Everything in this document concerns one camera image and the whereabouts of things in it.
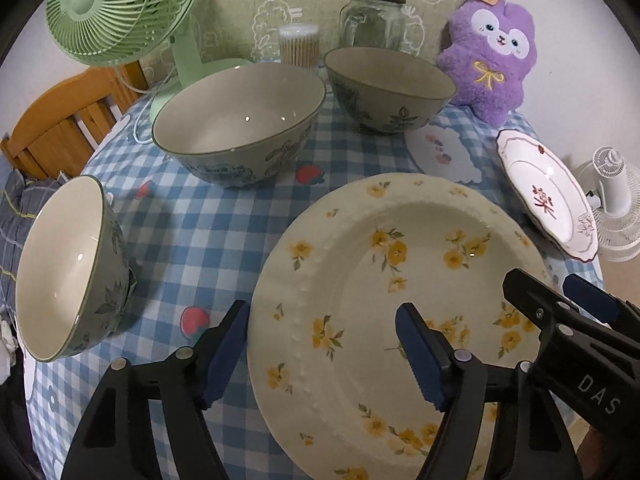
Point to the cotton swab container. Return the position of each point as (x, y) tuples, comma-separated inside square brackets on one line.
[(299, 45)]

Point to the glass jar with lid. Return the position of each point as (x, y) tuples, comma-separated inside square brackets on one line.
[(372, 22)]

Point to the red floral white plate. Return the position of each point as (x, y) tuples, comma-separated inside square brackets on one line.
[(545, 185)]

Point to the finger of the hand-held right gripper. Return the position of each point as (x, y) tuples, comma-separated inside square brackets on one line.
[(550, 320), (592, 300)]

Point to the white crumpled cloth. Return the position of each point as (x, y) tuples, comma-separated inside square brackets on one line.
[(5, 355)]

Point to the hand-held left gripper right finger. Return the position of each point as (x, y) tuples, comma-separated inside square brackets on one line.
[(415, 345)]

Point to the yellow floral cream plate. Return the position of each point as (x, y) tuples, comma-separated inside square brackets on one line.
[(350, 285)]

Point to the blue checkered tablecloth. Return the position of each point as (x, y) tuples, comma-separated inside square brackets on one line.
[(200, 240)]

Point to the large blue floral bowl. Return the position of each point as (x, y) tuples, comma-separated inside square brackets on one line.
[(225, 110)]

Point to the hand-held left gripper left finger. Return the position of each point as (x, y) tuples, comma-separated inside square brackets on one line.
[(227, 355)]

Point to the wooden bed headboard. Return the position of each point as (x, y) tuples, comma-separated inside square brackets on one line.
[(50, 110)]

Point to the dark-rimmed floral ceramic bowl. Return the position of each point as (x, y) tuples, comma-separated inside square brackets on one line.
[(385, 75)]

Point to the purple plush toy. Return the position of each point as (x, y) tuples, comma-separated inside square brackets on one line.
[(490, 75)]

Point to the green-rimmed floral ceramic bowl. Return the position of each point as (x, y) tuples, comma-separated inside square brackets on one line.
[(55, 260)]

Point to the grey plaid blanket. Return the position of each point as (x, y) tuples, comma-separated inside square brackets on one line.
[(15, 220)]

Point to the green desk fan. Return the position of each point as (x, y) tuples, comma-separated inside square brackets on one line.
[(85, 0)]

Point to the white floor fan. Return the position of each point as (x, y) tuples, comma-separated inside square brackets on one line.
[(612, 185)]

